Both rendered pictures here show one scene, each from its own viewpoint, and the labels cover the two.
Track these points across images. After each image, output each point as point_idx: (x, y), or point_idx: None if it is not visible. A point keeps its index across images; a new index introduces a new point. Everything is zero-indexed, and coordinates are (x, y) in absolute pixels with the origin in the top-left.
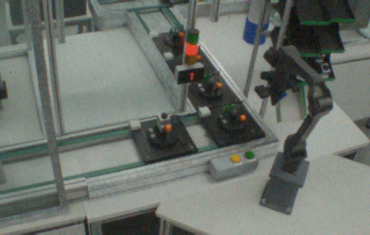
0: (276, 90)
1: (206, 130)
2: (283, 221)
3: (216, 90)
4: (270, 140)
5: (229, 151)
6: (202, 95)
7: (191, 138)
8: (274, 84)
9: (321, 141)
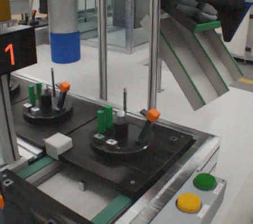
0: None
1: (78, 179)
2: None
3: (62, 100)
4: (207, 143)
5: (161, 194)
6: (38, 119)
7: (63, 205)
8: None
9: (244, 123)
